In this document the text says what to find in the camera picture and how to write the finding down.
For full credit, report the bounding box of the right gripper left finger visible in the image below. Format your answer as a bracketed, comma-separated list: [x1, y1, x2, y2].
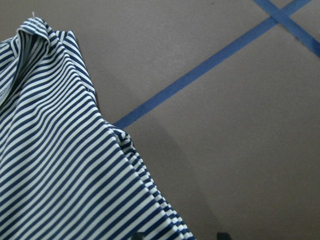
[131, 232, 146, 240]

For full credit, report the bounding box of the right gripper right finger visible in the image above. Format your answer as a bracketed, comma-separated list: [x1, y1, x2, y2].
[216, 232, 231, 240]

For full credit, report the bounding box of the blue white striped polo shirt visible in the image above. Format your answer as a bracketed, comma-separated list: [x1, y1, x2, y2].
[0, 17, 194, 240]

